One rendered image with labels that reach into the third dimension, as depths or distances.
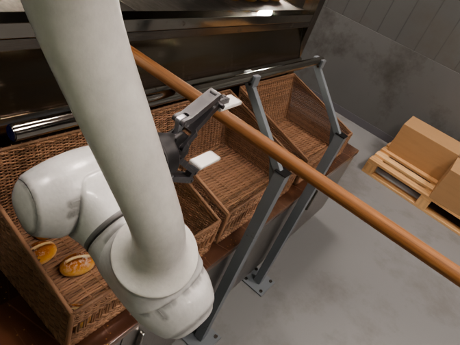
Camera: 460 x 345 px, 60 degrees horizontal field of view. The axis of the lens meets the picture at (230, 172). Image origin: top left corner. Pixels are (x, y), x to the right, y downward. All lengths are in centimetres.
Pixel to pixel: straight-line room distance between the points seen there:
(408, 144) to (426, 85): 68
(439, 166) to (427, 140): 25
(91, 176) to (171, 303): 19
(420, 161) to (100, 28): 374
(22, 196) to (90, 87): 26
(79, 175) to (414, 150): 356
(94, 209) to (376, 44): 403
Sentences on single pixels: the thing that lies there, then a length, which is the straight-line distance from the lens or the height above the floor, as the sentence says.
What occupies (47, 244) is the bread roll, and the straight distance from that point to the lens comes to 125.
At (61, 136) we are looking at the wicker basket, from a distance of 129.
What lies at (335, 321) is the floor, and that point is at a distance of 228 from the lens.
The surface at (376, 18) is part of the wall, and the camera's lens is 439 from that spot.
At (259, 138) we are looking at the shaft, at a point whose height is 120.
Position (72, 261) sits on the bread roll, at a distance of 121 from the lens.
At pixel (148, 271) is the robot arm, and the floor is 124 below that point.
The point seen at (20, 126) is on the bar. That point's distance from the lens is 74.
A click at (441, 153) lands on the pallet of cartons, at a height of 36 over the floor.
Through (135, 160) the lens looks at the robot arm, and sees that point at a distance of 33.
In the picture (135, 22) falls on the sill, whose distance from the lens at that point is 131.
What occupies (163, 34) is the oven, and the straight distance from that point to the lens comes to 142.
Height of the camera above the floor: 159
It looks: 34 degrees down
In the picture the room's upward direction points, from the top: 22 degrees clockwise
